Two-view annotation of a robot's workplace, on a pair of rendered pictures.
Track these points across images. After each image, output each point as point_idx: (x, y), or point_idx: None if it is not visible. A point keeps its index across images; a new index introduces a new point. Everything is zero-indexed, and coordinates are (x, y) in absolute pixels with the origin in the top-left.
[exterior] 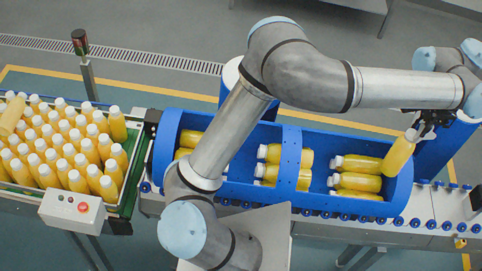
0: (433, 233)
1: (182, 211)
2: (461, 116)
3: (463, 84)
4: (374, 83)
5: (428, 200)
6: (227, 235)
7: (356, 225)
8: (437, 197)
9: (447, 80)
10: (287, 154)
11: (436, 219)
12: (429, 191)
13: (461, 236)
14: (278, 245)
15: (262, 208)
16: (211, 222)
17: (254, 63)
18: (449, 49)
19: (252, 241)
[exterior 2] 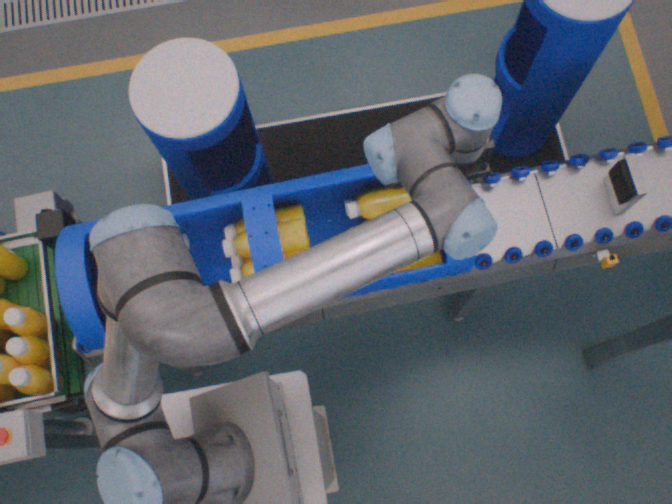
0: (553, 256)
1: (119, 467)
2: (582, 12)
3: (430, 227)
4: (272, 308)
5: (535, 200)
6: (193, 461)
7: (417, 284)
8: (552, 189)
9: (398, 236)
10: (260, 254)
11: (555, 230)
12: (535, 181)
13: (609, 247)
14: (267, 442)
15: (236, 382)
16: (162, 461)
17: (111, 303)
18: (422, 122)
19: (234, 442)
